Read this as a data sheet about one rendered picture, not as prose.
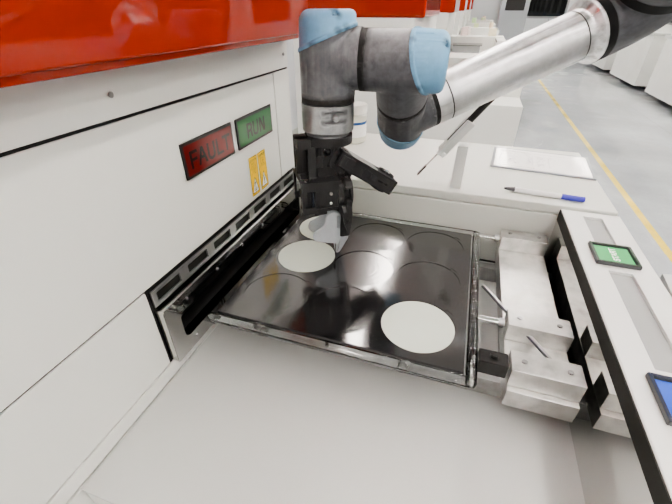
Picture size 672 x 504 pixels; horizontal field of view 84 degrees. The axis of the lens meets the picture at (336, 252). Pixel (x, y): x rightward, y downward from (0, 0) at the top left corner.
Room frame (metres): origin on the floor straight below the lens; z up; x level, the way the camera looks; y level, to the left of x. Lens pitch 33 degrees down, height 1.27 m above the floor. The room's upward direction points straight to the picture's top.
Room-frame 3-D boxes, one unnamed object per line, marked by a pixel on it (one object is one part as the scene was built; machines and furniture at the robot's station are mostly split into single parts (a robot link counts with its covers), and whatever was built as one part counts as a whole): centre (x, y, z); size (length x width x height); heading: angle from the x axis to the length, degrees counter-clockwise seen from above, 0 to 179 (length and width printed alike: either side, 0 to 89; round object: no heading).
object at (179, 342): (0.56, 0.16, 0.89); 0.44 x 0.02 x 0.10; 162
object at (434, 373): (0.34, 0.01, 0.90); 0.37 x 0.01 x 0.01; 72
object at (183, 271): (0.56, 0.16, 0.96); 0.44 x 0.01 x 0.02; 162
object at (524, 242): (0.60, -0.35, 0.89); 0.08 x 0.03 x 0.03; 72
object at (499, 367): (0.31, -0.20, 0.90); 0.04 x 0.02 x 0.03; 72
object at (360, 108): (1.01, -0.05, 1.01); 0.07 x 0.07 x 0.10
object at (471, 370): (0.45, -0.22, 0.90); 0.38 x 0.01 x 0.01; 162
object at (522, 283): (0.44, -0.30, 0.87); 0.36 x 0.08 x 0.03; 162
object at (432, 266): (0.51, -0.05, 0.90); 0.34 x 0.34 x 0.01; 72
